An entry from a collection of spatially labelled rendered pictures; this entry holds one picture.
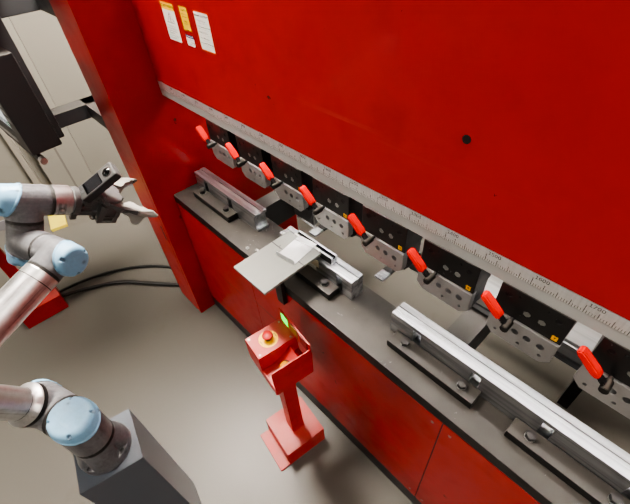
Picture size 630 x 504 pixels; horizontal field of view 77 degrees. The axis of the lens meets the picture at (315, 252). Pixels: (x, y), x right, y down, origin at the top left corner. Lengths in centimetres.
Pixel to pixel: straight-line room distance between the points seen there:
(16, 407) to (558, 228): 130
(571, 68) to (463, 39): 17
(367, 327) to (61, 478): 169
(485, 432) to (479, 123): 82
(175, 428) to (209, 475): 31
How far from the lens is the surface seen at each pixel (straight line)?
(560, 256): 85
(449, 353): 125
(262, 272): 140
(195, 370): 244
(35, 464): 258
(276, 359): 152
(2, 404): 130
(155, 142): 199
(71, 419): 130
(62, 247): 103
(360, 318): 140
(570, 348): 139
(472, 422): 127
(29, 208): 113
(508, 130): 78
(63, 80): 372
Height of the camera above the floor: 200
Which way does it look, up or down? 44 degrees down
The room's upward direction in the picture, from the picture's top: 5 degrees counter-clockwise
